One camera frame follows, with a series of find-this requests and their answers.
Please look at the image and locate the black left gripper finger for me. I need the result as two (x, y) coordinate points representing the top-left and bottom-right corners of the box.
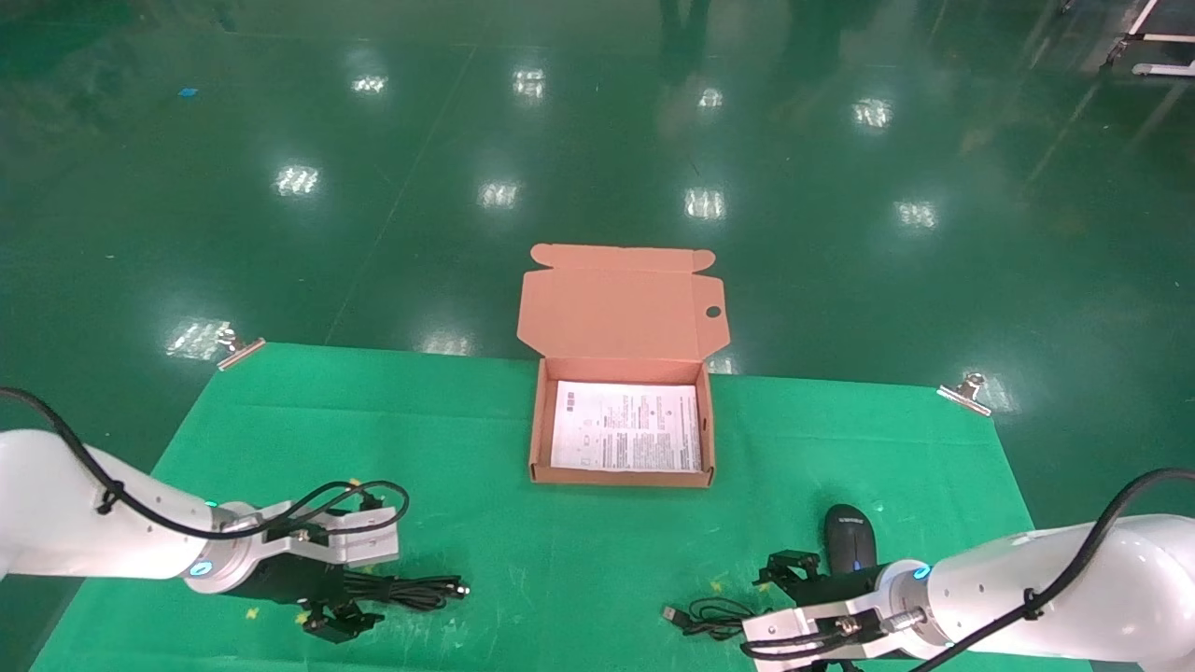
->
(299, 601), (386, 643)

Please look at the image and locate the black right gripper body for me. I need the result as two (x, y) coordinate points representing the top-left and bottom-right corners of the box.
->
(805, 563), (905, 612)

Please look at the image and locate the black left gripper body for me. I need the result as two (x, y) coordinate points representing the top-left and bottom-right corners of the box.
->
(222, 553), (360, 609)

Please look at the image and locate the black wired computer mouse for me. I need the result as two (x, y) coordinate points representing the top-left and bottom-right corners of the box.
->
(662, 505), (879, 641)

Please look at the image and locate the black data cable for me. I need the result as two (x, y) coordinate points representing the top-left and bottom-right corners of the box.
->
(344, 571), (471, 613)

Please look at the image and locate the orange cardboard box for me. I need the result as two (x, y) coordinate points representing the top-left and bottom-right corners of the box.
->
(516, 244), (729, 488)

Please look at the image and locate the white printed instruction sheet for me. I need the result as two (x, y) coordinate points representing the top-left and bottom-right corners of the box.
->
(550, 380), (702, 473)

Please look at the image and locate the metal binder clip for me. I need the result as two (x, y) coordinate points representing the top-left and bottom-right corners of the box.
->
(217, 325), (267, 371)
(936, 372), (992, 415)

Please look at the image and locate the green table cloth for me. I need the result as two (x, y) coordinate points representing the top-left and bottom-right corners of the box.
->
(28, 342), (1093, 672)

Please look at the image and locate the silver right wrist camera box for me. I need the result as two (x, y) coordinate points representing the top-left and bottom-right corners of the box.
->
(741, 597), (925, 662)

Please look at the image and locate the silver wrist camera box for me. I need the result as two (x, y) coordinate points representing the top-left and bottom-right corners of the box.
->
(741, 597), (925, 662)
(252, 497), (401, 570)

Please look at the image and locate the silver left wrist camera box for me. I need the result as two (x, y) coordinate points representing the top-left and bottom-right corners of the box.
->
(252, 497), (401, 570)

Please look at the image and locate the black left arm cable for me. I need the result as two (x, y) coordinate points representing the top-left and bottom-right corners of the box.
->
(0, 386), (411, 544)

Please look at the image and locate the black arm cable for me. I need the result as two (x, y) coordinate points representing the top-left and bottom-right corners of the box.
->
(910, 467), (1195, 672)
(0, 386), (411, 544)

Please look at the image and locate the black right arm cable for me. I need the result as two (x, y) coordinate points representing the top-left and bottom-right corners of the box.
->
(910, 467), (1195, 672)

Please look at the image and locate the white metal frame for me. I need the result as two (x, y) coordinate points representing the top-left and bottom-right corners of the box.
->
(1106, 0), (1195, 78)

